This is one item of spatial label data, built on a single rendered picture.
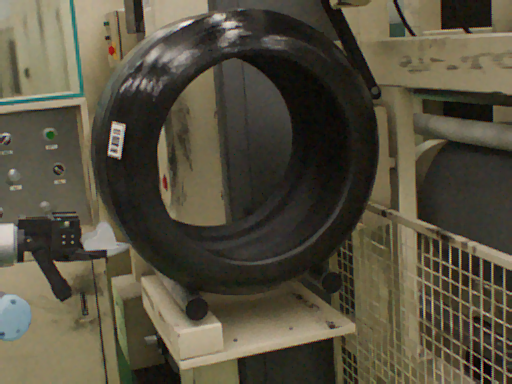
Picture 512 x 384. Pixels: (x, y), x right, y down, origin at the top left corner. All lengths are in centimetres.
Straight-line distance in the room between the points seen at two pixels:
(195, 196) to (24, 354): 72
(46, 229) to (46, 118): 68
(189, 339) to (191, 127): 53
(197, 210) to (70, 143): 48
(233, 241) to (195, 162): 21
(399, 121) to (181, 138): 55
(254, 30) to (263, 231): 53
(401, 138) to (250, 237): 47
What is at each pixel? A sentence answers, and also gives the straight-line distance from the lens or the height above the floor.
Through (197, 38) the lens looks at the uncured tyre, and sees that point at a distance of 124.
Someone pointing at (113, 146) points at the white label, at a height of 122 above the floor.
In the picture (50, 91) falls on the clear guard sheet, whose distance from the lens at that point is 193.
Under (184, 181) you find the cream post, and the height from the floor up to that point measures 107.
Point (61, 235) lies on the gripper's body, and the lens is 131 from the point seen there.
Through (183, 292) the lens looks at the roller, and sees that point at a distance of 136.
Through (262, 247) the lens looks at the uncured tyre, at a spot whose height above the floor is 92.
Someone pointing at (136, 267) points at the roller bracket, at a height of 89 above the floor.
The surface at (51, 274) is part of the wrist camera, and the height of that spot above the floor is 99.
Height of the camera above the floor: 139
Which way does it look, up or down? 11 degrees down
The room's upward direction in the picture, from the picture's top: 5 degrees counter-clockwise
